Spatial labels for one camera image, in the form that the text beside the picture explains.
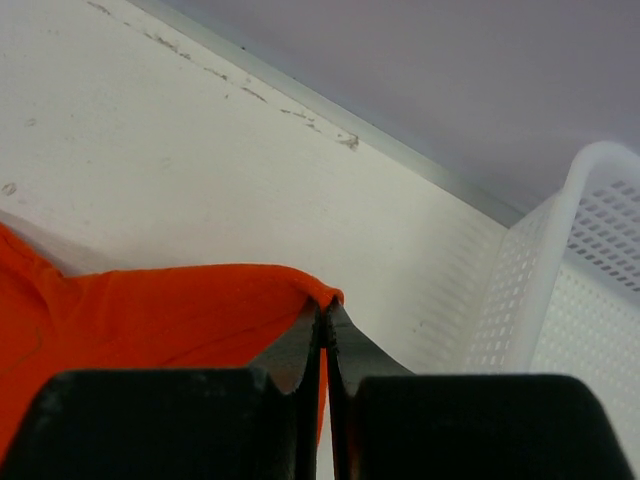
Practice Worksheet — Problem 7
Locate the orange t shirt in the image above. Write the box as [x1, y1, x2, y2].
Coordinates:
[1, 228, 343, 445]

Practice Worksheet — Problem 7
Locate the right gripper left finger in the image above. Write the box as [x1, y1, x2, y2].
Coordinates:
[1, 300, 321, 479]

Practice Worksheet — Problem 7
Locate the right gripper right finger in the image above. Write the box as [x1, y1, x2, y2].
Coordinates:
[324, 301, 633, 479]

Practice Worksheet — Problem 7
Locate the white plastic basket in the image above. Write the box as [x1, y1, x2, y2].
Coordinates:
[461, 142, 639, 462]

